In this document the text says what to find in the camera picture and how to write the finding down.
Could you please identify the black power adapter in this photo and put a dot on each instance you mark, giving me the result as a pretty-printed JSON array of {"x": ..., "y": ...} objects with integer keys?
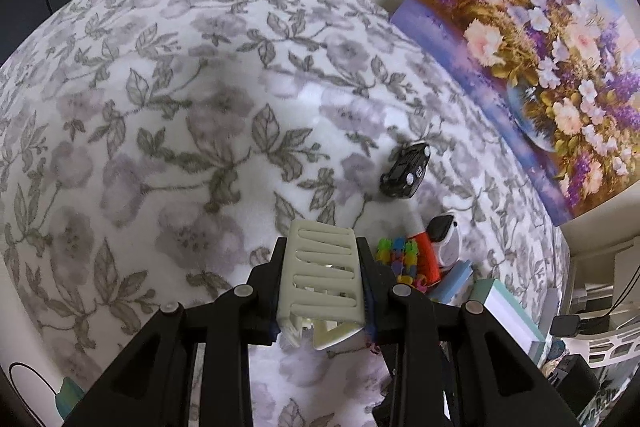
[{"x": 565, "y": 326}]

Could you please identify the white earbuds case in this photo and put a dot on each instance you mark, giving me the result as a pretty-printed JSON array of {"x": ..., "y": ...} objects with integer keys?
[{"x": 448, "y": 248}]

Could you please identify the orange and white small bottle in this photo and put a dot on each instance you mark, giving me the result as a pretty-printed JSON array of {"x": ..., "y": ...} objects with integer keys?
[{"x": 425, "y": 253}]

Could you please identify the teal and white box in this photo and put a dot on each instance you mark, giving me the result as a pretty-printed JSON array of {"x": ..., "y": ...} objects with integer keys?
[{"x": 505, "y": 312}]

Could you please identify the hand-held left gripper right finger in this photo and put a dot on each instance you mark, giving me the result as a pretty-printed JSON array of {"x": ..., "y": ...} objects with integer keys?
[{"x": 372, "y": 287}]

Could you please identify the cream slotted plastic part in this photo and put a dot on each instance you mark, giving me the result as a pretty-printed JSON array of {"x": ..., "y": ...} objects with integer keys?
[{"x": 320, "y": 267}]

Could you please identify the colourful plastic toy vehicle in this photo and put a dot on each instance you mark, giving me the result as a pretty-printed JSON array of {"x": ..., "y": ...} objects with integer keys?
[{"x": 400, "y": 257}]

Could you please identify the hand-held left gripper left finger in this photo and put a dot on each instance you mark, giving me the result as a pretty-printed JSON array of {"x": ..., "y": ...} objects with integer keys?
[{"x": 267, "y": 282}]

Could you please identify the white plastic basket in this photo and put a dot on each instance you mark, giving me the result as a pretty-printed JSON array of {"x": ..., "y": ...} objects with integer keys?
[{"x": 615, "y": 347}]

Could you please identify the blue foam tube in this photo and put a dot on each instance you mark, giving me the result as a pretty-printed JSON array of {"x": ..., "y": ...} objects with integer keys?
[{"x": 455, "y": 282}]

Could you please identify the floral printed blanket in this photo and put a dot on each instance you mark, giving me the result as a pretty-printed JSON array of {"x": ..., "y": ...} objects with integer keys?
[{"x": 150, "y": 107}]

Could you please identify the flower painting poster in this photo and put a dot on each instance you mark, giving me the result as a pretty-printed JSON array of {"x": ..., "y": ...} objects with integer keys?
[{"x": 525, "y": 57}]

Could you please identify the blue patterned tape roll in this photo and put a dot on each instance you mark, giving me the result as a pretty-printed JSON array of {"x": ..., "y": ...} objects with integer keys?
[{"x": 556, "y": 349}]

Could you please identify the small teal object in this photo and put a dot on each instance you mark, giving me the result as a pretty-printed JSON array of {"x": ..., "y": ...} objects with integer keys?
[{"x": 69, "y": 399}]

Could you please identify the white power strip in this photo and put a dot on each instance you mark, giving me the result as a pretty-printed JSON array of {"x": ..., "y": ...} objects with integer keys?
[{"x": 551, "y": 307}]

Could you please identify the black box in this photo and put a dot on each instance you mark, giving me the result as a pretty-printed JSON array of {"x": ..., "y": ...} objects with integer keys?
[{"x": 575, "y": 382}]

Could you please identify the black toy car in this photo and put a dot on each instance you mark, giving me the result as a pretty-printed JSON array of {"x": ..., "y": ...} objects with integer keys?
[{"x": 405, "y": 172}]

